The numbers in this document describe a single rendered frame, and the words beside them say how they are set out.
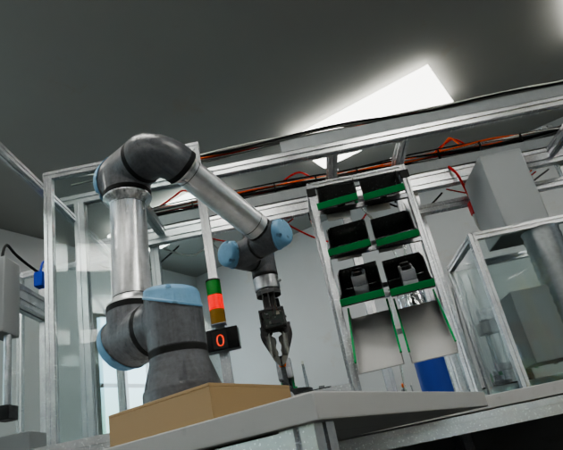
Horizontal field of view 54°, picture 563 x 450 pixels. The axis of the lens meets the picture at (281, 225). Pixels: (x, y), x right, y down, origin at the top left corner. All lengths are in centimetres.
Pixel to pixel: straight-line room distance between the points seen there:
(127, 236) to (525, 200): 189
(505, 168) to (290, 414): 225
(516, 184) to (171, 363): 200
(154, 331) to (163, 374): 9
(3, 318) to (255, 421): 172
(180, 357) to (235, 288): 558
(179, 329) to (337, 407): 51
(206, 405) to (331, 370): 490
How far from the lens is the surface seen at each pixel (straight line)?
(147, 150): 131
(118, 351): 121
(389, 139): 257
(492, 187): 268
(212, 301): 184
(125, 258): 127
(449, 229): 554
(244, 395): 103
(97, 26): 339
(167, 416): 102
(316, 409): 59
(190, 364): 106
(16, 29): 345
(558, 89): 290
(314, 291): 601
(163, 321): 109
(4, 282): 232
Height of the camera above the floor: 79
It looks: 24 degrees up
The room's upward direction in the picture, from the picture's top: 12 degrees counter-clockwise
